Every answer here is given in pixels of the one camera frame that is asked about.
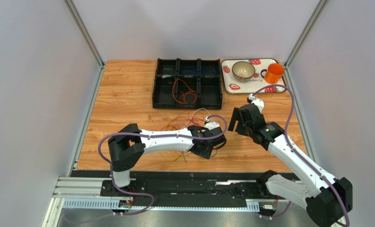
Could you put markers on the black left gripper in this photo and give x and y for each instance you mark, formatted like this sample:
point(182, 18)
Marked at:
point(206, 154)

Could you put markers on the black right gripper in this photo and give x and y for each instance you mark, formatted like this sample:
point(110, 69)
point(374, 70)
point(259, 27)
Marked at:
point(245, 119)

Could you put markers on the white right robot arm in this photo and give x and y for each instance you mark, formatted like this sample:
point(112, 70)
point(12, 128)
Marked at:
point(325, 198)

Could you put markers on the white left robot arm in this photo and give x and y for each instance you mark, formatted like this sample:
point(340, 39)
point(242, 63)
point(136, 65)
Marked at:
point(131, 143)

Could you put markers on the strawberry print serving tray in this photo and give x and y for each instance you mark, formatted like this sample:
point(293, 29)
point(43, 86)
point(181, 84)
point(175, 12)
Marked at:
point(235, 86)

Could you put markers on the beige ceramic bowl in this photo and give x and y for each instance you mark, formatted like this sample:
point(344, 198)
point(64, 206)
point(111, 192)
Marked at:
point(243, 71)

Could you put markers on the orange mug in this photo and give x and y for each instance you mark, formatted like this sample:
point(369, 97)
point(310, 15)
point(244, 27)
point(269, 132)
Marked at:
point(273, 73)

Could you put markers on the black compartment organizer tray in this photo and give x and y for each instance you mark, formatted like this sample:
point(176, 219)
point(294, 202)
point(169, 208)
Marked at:
point(187, 84)

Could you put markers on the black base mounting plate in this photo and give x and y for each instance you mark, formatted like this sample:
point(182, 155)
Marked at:
point(186, 189)

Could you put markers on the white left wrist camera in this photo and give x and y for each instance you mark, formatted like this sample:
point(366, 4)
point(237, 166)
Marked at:
point(210, 124)

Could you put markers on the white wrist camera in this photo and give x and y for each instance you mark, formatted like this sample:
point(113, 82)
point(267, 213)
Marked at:
point(252, 99)
point(210, 124)

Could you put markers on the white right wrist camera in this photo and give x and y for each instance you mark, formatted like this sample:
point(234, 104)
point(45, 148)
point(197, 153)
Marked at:
point(252, 99)

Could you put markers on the right aluminium corner post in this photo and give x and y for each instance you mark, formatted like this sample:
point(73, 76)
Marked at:
point(317, 12)

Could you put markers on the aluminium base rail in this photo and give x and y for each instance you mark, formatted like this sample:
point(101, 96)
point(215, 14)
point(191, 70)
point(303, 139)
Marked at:
point(83, 193)

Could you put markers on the aluminium corner frame post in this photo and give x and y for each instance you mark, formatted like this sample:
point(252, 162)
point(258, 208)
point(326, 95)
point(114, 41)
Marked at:
point(84, 32)

